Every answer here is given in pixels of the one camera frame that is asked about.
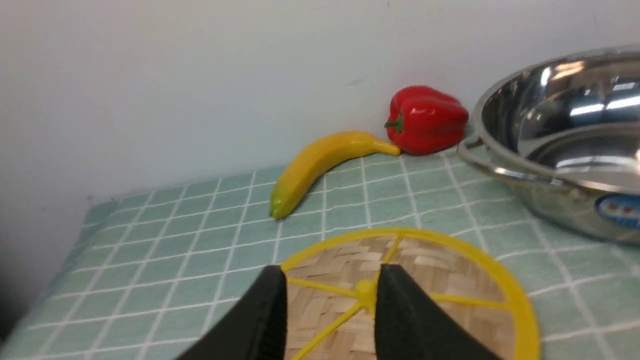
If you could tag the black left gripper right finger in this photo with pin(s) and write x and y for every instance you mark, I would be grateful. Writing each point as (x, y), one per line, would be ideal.
(409, 325)

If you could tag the stainless steel pot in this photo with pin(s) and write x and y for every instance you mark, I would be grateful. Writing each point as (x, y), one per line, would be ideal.
(564, 134)

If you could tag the woven bamboo steamer lid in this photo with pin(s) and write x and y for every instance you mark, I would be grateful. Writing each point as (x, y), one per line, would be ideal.
(332, 293)

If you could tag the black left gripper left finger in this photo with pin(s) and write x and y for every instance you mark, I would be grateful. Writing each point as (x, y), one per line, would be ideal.
(255, 328)

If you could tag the yellow plastic banana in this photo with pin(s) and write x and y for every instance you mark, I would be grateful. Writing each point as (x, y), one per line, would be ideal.
(315, 160)

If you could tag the red bell pepper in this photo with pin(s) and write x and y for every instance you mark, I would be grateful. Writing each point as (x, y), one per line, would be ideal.
(424, 120)

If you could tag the green checkered tablecloth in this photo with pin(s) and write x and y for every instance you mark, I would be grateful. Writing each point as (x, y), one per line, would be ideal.
(151, 272)

